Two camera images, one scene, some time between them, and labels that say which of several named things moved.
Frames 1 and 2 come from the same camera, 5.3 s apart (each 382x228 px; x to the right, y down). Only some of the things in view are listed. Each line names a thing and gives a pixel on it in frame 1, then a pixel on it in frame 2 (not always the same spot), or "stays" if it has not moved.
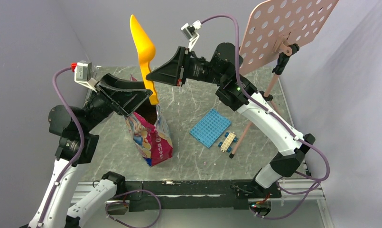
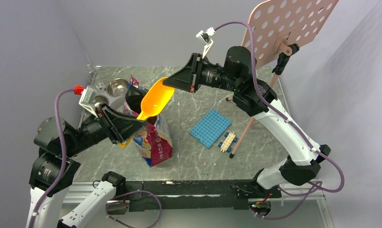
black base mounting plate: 237,193 stays
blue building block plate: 210,128 stays
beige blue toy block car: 229,139 stays
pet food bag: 154,144 stays
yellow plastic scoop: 145,51 to 153,101
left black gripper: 123,101 to 121,126
